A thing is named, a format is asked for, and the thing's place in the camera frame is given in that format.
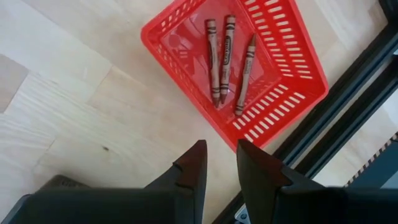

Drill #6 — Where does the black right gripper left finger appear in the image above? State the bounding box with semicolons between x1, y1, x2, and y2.
1;139;208;224

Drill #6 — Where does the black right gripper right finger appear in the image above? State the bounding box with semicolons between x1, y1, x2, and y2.
236;138;398;224

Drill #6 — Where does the brown crayon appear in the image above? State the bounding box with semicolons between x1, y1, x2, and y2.
234;33;257;117
219;14;237;105
204;18;221;109

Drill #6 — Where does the black plastic basket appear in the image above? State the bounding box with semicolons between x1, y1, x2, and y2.
36;174;93;191

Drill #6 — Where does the silver aluminium bar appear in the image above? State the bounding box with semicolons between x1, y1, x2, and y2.
234;203;251;224

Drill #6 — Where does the red plastic basket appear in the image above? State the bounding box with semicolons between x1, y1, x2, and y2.
140;0;330;153

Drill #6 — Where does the black metal table frame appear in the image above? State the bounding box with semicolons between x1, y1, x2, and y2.
213;21;398;224

